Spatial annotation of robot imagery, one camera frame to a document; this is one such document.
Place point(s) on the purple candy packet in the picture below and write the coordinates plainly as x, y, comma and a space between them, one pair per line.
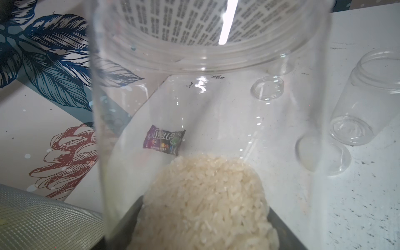
163, 141

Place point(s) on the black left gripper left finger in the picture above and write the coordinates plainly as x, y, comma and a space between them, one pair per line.
124, 230

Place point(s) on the wide jar patterned lid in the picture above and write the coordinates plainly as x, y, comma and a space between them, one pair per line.
190, 65

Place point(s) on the clear jar lid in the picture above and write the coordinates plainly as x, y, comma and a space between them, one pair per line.
325, 155
268, 88

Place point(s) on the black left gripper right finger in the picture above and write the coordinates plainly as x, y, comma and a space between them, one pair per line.
287, 239

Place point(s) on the bin with yellow bag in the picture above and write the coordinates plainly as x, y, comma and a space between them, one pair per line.
34, 222

